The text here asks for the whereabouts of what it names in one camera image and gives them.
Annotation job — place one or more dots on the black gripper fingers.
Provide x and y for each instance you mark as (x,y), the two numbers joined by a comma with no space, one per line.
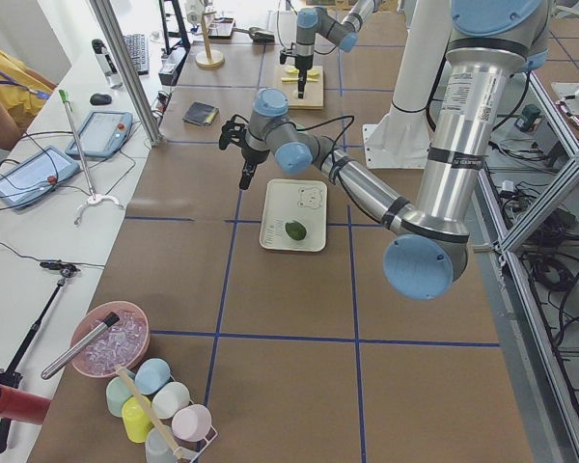
(249,168)
(301,82)

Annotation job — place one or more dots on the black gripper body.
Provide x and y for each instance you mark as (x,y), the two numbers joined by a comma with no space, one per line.
(252,155)
(302,62)

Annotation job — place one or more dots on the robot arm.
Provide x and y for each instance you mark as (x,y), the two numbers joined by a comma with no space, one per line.
(311,22)
(489,41)

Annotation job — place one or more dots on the pink bowl with ice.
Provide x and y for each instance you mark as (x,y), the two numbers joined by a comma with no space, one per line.
(123,344)

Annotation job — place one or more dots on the bamboo cutting board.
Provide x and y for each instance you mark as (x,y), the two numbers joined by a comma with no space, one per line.
(313,97)

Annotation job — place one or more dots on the grey folded cloth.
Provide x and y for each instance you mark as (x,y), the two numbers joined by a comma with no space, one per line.
(200,114)

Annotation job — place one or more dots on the white bear tray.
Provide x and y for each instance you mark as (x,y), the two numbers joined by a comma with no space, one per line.
(294,200)

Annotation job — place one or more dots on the metal scoop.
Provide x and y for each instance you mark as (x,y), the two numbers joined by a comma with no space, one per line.
(257,34)

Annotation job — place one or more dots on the wooden stand with round base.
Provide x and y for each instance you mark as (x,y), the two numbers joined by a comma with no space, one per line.
(209,58)

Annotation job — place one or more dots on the green avocado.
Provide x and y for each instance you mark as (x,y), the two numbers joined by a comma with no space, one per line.
(295,230)

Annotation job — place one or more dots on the dark tray on far table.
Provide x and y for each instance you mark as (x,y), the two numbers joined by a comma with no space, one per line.
(221,28)

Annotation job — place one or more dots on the black keyboard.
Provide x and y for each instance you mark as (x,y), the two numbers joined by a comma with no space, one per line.
(137,47)

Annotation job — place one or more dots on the far tablet pendant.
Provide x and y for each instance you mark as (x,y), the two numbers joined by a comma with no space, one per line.
(104,132)

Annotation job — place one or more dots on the tablet pendant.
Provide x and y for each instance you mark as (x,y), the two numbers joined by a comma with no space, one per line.
(104,132)
(35,177)

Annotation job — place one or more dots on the black computer mouse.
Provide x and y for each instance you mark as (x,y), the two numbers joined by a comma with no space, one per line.
(99,99)

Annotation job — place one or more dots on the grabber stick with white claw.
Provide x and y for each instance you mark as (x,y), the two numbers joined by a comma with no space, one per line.
(94,197)

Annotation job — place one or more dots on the near tablet pendant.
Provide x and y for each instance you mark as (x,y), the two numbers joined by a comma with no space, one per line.
(35,177)

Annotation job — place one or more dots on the steel tube with black cap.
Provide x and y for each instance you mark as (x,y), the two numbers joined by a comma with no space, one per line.
(65,358)

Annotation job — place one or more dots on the person in yellow shirt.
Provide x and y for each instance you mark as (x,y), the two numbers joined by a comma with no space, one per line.
(23,93)

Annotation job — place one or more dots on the blue cup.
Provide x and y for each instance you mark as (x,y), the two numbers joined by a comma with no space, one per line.
(152,375)

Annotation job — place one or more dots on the white cup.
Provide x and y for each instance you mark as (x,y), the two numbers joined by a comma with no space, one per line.
(169,399)

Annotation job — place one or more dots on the green cup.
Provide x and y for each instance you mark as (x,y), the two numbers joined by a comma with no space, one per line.
(116,395)

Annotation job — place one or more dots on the wooden stick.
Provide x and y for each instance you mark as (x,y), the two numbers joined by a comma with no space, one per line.
(177,450)

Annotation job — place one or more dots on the pink cup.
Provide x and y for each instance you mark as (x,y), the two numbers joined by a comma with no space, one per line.
(192,423)

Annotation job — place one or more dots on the yellow cup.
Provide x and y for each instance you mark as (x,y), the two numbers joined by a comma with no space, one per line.
(137,424)

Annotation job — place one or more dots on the grey cup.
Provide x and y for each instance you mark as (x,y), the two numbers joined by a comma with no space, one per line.
(157,449)

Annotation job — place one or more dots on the red cylinder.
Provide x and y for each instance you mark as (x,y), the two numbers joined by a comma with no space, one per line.
(22,406)

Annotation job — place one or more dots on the aluminium frame post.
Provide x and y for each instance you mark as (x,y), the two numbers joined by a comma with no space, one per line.
(112,31)

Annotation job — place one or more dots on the wire cup rack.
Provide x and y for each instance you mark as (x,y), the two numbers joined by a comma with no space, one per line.
(211,434)

